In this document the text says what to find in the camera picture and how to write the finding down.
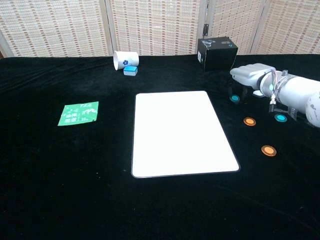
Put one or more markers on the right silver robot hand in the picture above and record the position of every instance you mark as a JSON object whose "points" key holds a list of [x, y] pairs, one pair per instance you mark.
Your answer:
{"points": [[250, 73]]}

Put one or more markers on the cyan token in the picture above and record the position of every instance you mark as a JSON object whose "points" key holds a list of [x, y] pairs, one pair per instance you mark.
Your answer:
{"points": [[281, 118], [235, 98]]}

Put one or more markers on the orange disc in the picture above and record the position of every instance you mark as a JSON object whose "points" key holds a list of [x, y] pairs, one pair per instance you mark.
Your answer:
{"points": [[249, 121], [268, 150]]}

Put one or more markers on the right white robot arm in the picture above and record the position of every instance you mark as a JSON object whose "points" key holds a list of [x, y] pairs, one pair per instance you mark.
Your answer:
{"points": [[297, 92]]}

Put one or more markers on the white rectangular board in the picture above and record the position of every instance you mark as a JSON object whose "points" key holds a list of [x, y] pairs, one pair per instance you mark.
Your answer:
{"points": [[180, 135]]}

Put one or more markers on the white computer mouse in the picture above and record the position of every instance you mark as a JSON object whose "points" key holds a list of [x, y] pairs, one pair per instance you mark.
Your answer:
{"points": [[256, 93]]}

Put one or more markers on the black cardboard box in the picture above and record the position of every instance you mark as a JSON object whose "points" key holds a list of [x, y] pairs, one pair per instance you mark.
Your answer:
{"points": [[220, 57]]}

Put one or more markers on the black screen hinge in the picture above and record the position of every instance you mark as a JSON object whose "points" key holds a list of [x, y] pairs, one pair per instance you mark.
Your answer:
{"points": [[206, 29]]}

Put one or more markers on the woven bamboo folding screen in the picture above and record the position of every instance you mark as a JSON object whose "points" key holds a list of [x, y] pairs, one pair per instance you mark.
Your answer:
{"points": [[155, 25]]}

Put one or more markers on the small blue white cube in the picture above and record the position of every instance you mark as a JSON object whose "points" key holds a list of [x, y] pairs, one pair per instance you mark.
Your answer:
{"points": [[130, 71]]}

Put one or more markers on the white paper cup blue flower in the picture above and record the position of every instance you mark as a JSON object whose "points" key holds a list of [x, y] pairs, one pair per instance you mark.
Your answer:
{"points": [[127, 59]]}

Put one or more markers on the green tea sachet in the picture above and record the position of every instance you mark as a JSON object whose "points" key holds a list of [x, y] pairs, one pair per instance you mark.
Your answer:
{"points": [[78, 113]]}

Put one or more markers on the black velvet tablecloth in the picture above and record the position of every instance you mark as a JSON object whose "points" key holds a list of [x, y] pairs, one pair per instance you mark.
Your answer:
{"points": [[75, 187]]}

